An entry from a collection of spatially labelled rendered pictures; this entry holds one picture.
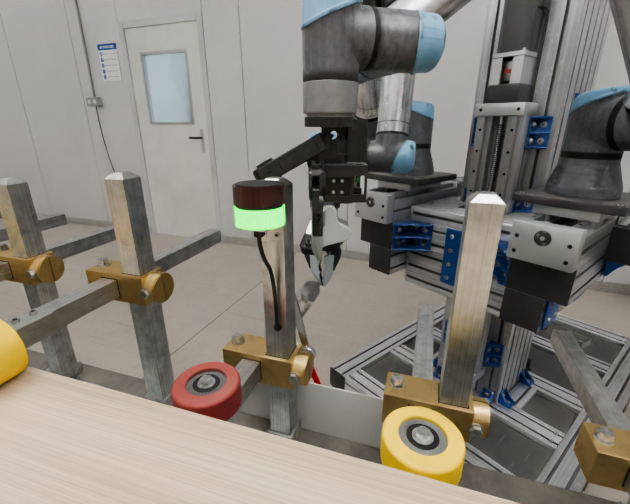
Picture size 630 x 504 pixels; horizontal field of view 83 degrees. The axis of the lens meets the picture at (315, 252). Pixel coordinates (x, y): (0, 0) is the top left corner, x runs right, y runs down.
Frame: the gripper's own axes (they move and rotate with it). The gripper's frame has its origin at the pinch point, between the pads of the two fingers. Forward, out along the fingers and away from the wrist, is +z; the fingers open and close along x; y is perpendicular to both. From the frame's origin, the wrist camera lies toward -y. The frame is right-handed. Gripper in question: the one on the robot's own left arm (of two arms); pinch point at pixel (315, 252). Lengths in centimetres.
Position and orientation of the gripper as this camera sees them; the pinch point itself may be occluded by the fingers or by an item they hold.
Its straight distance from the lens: 56.0
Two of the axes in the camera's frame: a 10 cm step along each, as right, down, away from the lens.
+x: -0.4, -3.4, 9.4
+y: 10.0, -0.1, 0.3
